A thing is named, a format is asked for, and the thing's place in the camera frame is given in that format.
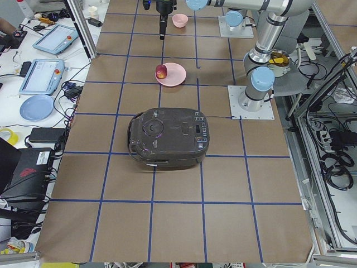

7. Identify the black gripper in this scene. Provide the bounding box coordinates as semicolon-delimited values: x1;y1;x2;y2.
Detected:
156;0;177;40

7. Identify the pink bowl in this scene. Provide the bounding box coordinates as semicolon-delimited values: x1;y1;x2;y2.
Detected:
172;13;189;28

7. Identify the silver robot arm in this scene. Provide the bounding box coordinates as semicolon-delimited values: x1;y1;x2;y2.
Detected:
225;8;254;31
186;0;313;112

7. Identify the red apple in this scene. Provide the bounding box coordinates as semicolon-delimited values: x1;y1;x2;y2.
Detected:
155;64;168;79

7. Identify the pink plate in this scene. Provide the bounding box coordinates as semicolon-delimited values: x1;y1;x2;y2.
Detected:
155;63;186;87

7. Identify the steel bowl on chair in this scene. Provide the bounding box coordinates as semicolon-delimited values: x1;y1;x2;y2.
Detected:
267;50;291;78

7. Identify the blue plate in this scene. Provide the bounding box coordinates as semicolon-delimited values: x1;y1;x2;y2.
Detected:
20;94;54;121

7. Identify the small black adapter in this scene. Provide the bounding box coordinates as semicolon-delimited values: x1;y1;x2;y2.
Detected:
88;18;103;27

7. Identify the white paper cup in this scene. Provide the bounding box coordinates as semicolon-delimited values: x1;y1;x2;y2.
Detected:
88;6;99;20

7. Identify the far teach pendant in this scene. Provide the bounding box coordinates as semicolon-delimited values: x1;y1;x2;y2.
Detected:
32;25;79;55

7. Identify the teach pendant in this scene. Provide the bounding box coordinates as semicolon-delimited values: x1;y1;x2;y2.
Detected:
19;59;65;95
32;25;79;55

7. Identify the dark brown rice cooker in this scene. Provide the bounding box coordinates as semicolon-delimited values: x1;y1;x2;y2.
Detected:
127;107;210;168

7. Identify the near teach pendant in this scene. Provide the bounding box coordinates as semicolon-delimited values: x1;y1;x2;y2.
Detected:
19;59;65;95

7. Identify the black power adapter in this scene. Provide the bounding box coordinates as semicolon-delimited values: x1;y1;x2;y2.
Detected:
28;128;65;143

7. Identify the yellow tape roll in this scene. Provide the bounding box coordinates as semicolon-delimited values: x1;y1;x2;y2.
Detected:
0;128;19;146

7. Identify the black computer box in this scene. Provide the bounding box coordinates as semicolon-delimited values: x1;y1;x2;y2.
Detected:
1;139;54;200

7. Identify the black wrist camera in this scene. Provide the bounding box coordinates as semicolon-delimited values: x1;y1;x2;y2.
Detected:
142;0;151;11

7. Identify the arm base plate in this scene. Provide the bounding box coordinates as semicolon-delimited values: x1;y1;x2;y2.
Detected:
228;85;274;120
218;16;254;39

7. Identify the aluminium frame post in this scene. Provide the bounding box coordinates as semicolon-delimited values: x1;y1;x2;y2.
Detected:
64;0;97;59

